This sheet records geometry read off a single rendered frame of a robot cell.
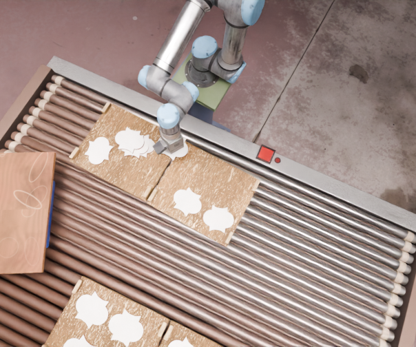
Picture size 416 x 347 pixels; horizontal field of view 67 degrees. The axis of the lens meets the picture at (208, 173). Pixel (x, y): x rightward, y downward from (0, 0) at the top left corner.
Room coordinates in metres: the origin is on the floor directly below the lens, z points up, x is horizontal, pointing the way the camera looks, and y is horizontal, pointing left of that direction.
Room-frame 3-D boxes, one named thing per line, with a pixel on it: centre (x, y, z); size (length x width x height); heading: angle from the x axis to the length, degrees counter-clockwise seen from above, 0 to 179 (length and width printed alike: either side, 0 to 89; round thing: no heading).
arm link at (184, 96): (0.58, 0.14, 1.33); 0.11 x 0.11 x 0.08; 67
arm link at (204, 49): (0.97, 0.10, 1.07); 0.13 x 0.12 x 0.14; 67
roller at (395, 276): (0.35, -0.02, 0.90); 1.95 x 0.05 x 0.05; 74
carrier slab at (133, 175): (0.47, 0.40, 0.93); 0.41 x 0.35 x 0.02; 71
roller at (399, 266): (0.40, -0.03, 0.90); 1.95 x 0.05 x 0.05; 74
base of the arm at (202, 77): (0.98, 0.11, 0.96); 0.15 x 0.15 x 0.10
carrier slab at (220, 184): (0.33, 0.00, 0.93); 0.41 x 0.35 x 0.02; 70
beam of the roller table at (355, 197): (0.61, -0.09, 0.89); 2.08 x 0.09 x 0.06; 74
